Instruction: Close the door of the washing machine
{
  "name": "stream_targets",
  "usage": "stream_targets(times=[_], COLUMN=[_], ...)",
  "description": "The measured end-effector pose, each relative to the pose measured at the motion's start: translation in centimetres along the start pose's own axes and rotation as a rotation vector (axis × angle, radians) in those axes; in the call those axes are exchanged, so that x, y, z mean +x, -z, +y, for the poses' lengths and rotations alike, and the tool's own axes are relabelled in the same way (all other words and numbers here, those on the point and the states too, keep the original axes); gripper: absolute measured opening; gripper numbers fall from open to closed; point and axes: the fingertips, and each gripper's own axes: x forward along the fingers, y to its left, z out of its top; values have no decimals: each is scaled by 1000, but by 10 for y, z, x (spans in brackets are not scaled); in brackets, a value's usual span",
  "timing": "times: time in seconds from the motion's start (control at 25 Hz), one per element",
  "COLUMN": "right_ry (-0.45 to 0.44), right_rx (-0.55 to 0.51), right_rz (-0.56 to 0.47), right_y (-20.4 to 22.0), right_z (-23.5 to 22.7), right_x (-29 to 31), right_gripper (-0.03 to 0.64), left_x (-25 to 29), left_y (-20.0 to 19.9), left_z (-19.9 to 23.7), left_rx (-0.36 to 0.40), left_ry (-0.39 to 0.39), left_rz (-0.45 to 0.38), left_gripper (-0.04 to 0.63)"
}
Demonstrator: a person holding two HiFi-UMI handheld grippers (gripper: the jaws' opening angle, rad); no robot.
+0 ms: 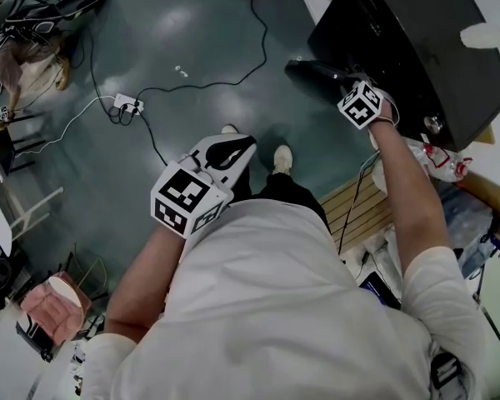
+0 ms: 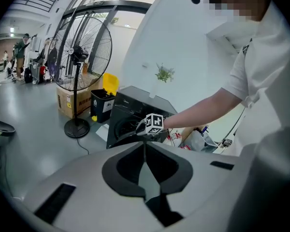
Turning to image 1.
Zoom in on long black fan cable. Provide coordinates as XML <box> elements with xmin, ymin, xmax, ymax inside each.
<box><xmin>135</xmin><ymin>0</ymin><xmax>269</xmax><ymax>103</ymax></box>

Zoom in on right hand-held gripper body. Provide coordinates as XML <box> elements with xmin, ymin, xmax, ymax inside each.
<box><xmin>335</xmin><ymin>67</ymin><xmax>384</xmax><ymax>132</ymax></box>

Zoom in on person's black trousers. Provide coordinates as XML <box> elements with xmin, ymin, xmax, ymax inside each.
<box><xmin>232</xmin><ymin>168</ymin><xmax>330</xmax><ymax>233</ymax></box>

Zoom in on flat brown cardboard sheet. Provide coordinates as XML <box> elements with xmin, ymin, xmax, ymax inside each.
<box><xmin>453</xmin><ymin>171</ymin><xmax>500</xmax><ymax>258</ymax></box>

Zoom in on wooden slat platform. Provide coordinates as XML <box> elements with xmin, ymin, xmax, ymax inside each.
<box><xmin>318</xmin><ymin>175</ymin><xmax>397</xmax><ymax>253</ymax></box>

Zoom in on person's white right shoe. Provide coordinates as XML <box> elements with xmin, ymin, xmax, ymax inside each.
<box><xmin>272</xmin><ymin>144</ymin><xmax>293</xmax><ymax>175</ymax></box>

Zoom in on person's right forearm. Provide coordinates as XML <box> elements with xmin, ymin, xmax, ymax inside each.
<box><xmin>368</xmin><ymin>121</ymin><xmax>449</xmax><ymax>274</ymax></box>

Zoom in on grey shoulder strap buckle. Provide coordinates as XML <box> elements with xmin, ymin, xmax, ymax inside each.
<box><xmin>428</xmin><ymin>350</ymin><xmax>463</xmax><ymax>391</ymax></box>

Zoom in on clear bag of bottles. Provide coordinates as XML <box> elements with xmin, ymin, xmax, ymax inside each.
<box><xmin>407</xmin><ymin>139</ymin><xmax>472</xmax><ymax>183</ymax></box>

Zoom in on black washing machine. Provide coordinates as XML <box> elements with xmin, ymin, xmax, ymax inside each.
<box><xmin>307</xmin><ymin>0</ymin><xmax>500</xmax><ymax>153</ymax></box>

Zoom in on person's white shirt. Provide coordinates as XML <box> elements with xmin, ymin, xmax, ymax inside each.
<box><xmin>81</xmin><ymin>200</ymin><xmax>488</xmax><ymax>400</ymax></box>

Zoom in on person's left forearm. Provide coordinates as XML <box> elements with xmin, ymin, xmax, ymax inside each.
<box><xmin>103</xmin><ymin>222</ymin><xmax>188</xmax><ymax>333</ymax></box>

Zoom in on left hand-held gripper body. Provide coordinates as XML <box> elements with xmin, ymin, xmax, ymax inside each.
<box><xmin>149</xmin><ymin>133</ymin><xmax>258</xmax><ymax>240</ymax></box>

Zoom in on white power cable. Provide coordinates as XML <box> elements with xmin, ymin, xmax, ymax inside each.
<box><xmin>14</xmin><ymin>96</ymin><xmax>118</xmax><ymax>158</ymax></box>

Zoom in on black chair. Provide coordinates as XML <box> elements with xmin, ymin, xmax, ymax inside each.
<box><xmin>0</xmin><ymin>112</ymin><xmax>47</xmax><ymax>174</ymax></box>

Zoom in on white power strip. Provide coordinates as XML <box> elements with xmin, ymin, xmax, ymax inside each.
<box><xmin>113</xmin><ymin>92</ymin><xmax>145</xmax><ymax>116</ymax></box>

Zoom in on blue screen device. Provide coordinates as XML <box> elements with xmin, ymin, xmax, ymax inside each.
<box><xmin>357</xmin><ymin>271</ymin><xmax>401</xmax><ymax>310</ymax></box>

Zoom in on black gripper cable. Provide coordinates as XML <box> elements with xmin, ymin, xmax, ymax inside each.
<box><xmin>139</xmin><ymin>112</ymin><xmax>170</xmax><ymax>168</ymax></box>

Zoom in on pink cushion stool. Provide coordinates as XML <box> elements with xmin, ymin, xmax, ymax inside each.
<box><xmin>19</xmin><ymin>275</ymin><xmax>93</xmax><ymax>348</ymax></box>

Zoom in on white paper sheet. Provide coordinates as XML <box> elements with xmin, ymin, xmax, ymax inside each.
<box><xmin>302</xmin><ymin>0</ymin><xmax>341</xmax><ymax>24</ymax></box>

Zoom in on thin black charger cable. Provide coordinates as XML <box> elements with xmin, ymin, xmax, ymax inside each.
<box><xmin>78</xmin><ymin>31</ymin><xmax>122</xmax><ymax>124</ymax></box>

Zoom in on blue plastic clothes bag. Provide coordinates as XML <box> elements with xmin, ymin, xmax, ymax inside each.
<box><xmin>439</xmin><ymin>181</ymin><xmax>500</xmax><ymax>266</ymax></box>

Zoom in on black backpack rig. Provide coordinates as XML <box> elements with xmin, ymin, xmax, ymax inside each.
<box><xmin>2</xmin><ymin>0</ymin><xmax>108</xmax><ymax>37</ymax></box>

